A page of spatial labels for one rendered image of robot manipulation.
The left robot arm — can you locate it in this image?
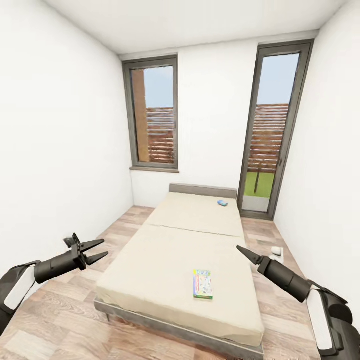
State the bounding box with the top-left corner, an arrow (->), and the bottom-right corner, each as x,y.
0,232 -> 109,336

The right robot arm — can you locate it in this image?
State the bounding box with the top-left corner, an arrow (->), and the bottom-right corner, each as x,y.
236,245 -> 360,360

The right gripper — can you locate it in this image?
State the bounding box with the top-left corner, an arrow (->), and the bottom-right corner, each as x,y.
236,245 -> 295,291

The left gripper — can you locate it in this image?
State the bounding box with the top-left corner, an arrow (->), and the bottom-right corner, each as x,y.
50,239 -> 109,278

